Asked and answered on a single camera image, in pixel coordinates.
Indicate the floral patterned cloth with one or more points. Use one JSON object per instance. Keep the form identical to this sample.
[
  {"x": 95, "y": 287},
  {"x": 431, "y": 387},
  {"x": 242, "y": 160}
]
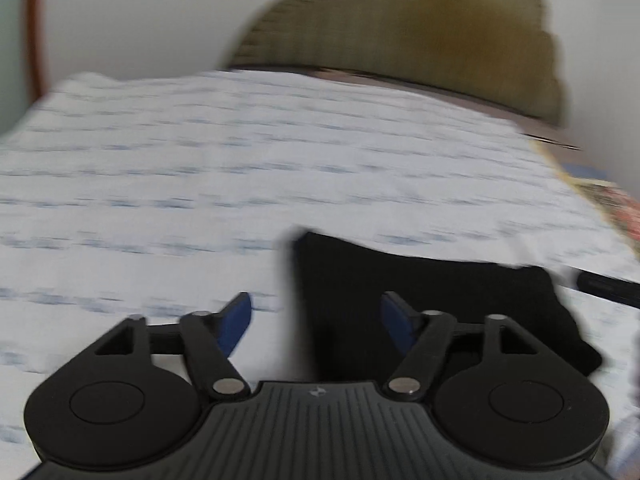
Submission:
[{"x": 620, "y": 210}]

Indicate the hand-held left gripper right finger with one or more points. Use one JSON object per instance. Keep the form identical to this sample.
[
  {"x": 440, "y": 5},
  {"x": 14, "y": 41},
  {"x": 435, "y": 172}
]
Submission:
[{"x": 399, "y": 325}]

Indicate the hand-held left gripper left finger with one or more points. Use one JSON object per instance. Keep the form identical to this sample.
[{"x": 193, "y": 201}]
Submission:
[{"x": 234, "y": 325}]

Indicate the white patterned bedsheet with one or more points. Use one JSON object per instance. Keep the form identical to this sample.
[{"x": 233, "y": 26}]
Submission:
[{"x": 200, "y": 160}]

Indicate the black pants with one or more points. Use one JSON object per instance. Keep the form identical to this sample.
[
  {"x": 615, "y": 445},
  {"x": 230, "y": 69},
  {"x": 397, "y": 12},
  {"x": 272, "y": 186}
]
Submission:
[{"x": 450, "y": 280}]

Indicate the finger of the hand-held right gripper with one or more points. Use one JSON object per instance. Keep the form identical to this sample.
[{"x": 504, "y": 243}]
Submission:
[{"x": 610, "y": 287}]

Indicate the brown wooden door frame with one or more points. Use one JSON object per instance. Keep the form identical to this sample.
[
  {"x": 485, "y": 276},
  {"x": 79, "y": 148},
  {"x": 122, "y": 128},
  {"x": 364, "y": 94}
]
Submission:
[{"x": 36, "y": 35}]

